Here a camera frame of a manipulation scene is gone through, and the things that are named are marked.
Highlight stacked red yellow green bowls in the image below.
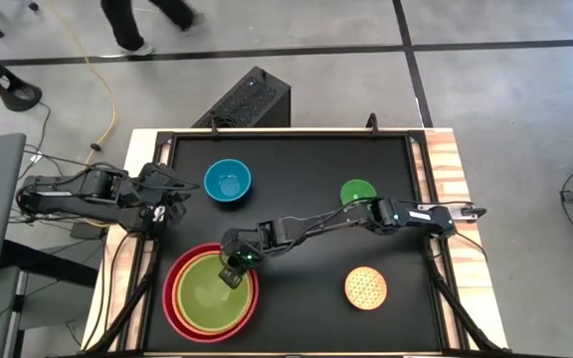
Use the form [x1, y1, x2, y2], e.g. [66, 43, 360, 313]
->
[161, 242, 261, 344]

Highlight black computer tower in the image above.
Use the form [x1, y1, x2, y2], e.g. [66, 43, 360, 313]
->
[191, 66, 291, 129]

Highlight thin black cable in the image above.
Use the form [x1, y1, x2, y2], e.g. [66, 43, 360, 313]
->
[23, 147, 124, 174]

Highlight blue bowl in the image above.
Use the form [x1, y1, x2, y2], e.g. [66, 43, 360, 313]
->
[203, 158, 254, 204]

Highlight large orange bowl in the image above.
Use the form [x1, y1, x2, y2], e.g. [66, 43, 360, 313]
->
[170, 248, 260, 337]

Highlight black metal table frame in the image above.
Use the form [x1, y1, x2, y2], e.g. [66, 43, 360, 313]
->
[85, 126, 511, 358]

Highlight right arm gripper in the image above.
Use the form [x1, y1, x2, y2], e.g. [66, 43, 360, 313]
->
[219, 228, 264, 290]

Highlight black table mat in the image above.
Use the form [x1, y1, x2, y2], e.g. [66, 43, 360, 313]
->
[144, 134, 442, 353]

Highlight person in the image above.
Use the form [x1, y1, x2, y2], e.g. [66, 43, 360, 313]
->
[99, 0, 208, 57]

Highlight black floor beam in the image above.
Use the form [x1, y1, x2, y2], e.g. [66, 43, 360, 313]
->
[0, 238, 99, 289]

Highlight small green bowl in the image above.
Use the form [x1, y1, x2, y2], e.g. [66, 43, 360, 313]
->
[339, 178, 378, 208]

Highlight yellow cable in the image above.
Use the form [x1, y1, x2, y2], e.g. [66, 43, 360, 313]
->
[47, 0, 118, 168]

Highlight lime green bowl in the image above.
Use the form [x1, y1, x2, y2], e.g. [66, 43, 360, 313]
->
[175, 252, 256, 333]

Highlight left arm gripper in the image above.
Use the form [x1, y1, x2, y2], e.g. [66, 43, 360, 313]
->
[137, 162, 191, 225]

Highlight orange patterned bowl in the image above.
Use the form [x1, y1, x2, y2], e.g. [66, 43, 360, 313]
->
[343, 266, 389, 312]

